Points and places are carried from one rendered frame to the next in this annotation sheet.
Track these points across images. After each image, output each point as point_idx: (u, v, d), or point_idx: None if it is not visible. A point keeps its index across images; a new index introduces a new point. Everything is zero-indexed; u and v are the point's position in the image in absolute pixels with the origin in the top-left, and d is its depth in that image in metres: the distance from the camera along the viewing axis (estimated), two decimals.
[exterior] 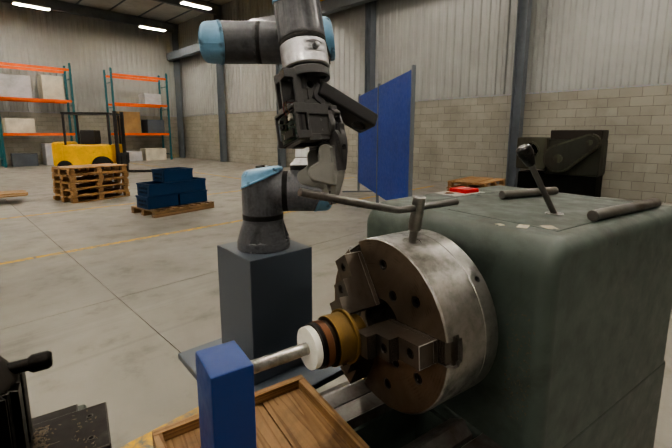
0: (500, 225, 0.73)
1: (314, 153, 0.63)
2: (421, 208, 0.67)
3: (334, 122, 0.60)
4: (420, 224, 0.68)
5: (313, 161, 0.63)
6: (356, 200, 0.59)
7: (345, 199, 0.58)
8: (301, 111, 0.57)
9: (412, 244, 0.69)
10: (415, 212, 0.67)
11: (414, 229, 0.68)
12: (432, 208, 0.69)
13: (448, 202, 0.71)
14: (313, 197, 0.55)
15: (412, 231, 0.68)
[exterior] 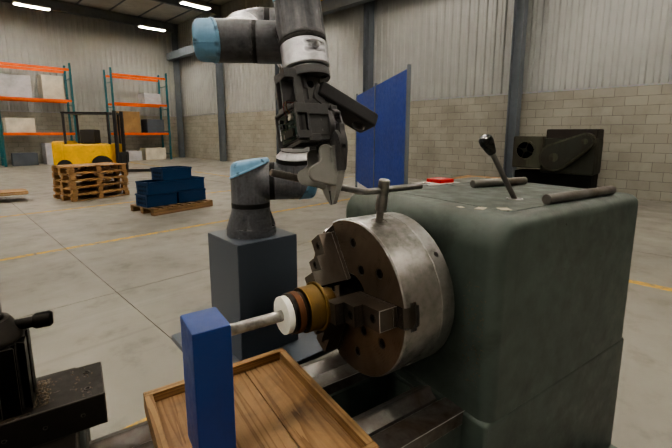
0: (460, 207, 0.80)
1: (314, 153, 0.63)
2: (385, 190, 0.74)
3: (334, 122, 0.59)
4: (386, 205, 0.75)
5: (313, 161, 0.63)
6: None
7: None
8: (301, 111, 0.57)
9: (378, 224, 0.76)
10: (380, 194, 0.74)
11: (380, 210, 0.75)
12: (397, 191, 0.77)
13: (412, 186, 0.78)
14: (283, 177, 0.62)
15: (379, 212, 0.76)
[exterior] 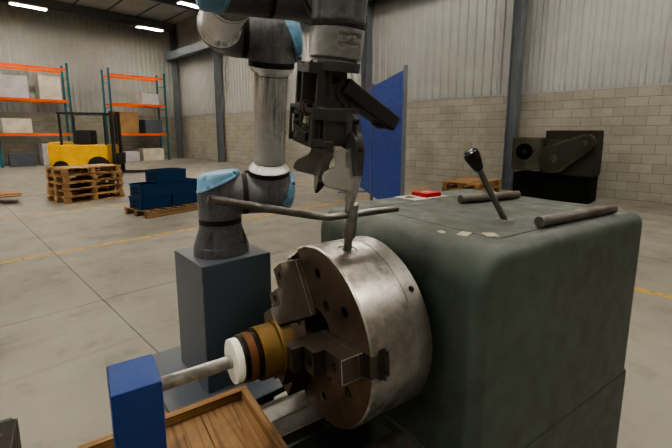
0: (441, 232, 0.71)
1: None
2: (353, 215, 0.64)
3: (351, 130, 0.56)
4: (354, 232, 0.66)
5: (316, 151, 0.62)
6: (276, 207, 0.57)
7: (262, 206, 0.56)
8: (318, 118, 0.53)
9: (346, 253, 0.66)
10: (347, 219, 0.65)
11: (347, 237, 0.66)
12: (368, 215, 0.67)
13: (386, 209, 0.69)
14: (224, 204, 0.53)
15: (346, 239, 0.66)
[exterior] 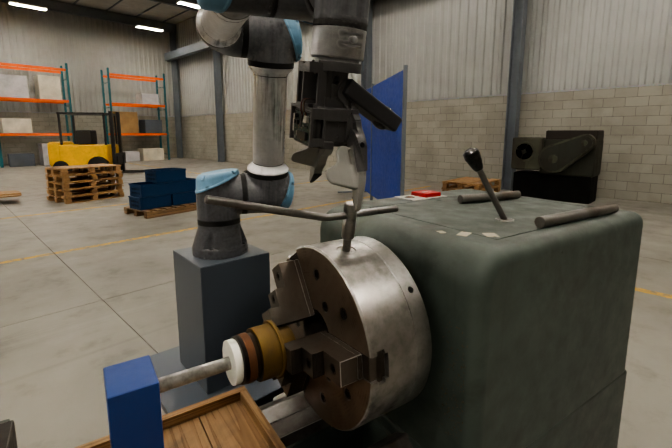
0: (441, 232, 0.70)
1: None
2: (352, 215, 0.64)
3: (351, 131, 0.56)
4: (353, 232, 0.65)
5: None
6: (274, 207, 0.57)
7: (260, 206, 0.55)
8: (318, 118, 0.53)
9: (345, 253, 0.66)
10: (346, 220, 0.64)
11: (346, 237, 0.65)
12: (367, 215, 0.66)
13: (385, 209, 0.68)
14: (221, 204, 0.52)
15: (345, 239, 0.66)
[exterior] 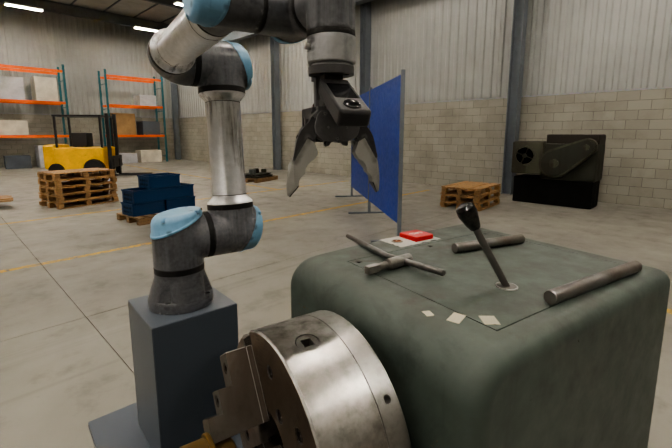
0: (427, 315, 0.56)
1: (353, 144, 0.64)
2: (402, 254, 0.78)
3: (312, 126, 0.60)
4: (393, 258, 0.75)
5: None
6: (367, 242, 0.90)
7: (362, 240, 0.92)
8: (303, 117, 0.65)
9: (305, 348, 0.52)
10: (396, 257, 0.78)
11: (386, 259, 0.76)
12: (413, 262, 0.74)
13: (431, 266, 0.72)
14: (350, 235, 0.97)
15: (384, 261, 0.75)
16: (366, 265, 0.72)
